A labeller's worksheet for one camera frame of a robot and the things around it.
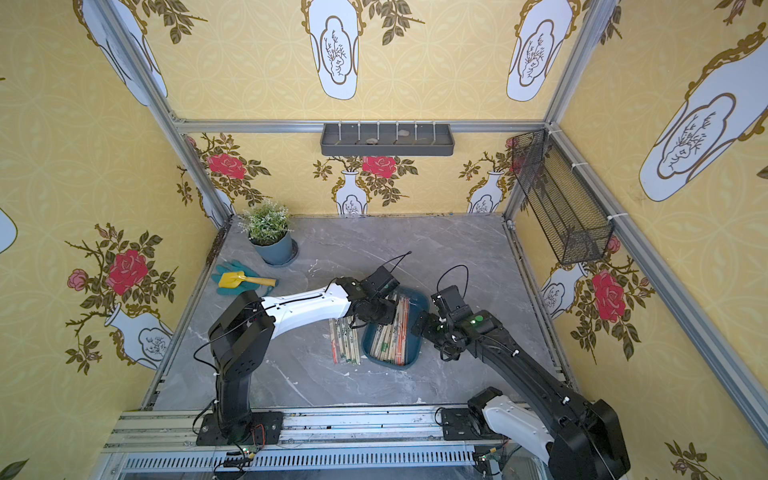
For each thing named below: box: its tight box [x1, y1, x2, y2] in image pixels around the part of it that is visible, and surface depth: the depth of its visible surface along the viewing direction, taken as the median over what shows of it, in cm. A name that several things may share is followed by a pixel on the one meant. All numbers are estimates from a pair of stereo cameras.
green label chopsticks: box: [342, 317, 356, 365], surface depth 89 cm
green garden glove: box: [211, 260, 261, 295], surface depth 102 cm
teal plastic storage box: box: [361, 287, 430, 369], surface depth 87 cm
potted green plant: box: [238, 200, 299, 267], surface depth 99 cm
